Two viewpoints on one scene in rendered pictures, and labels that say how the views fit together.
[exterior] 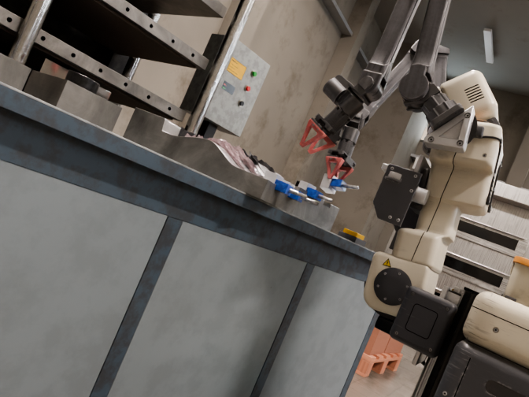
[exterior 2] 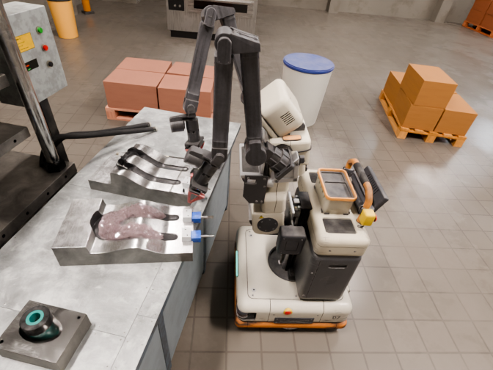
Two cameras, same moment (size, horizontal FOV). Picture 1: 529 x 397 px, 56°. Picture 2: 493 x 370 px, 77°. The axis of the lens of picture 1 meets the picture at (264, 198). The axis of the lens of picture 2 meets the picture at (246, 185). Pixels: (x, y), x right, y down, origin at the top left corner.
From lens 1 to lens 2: 126 cm
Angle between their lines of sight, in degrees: 52
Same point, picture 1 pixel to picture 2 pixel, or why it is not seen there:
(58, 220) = not seen: outside the picture
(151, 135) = (84, 257)
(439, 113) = (279, 169)
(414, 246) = (274, 207)
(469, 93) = (284, 118)
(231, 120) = (53, 82)
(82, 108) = (72, 349)
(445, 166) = not seen: hidden behind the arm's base
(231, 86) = (32, 61)
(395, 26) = (222, 109)
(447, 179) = not seen: hidden behind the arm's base
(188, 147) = (121, 255)
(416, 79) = (257, 153)
